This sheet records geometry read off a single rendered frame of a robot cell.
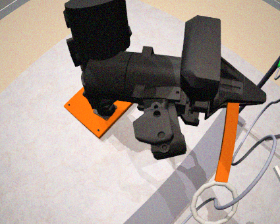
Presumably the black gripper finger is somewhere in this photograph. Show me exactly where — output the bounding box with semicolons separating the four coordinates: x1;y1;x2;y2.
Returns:
204;101;263;120
209;57;267;114

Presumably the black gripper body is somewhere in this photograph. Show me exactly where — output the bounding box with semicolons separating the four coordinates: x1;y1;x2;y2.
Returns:
125;15;221;126

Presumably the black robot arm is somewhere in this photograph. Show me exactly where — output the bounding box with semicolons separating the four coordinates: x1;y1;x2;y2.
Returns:
63;0;186;160

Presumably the white ring with orange handle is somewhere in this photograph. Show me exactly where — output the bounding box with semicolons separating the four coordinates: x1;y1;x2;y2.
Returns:
190;103;239;224

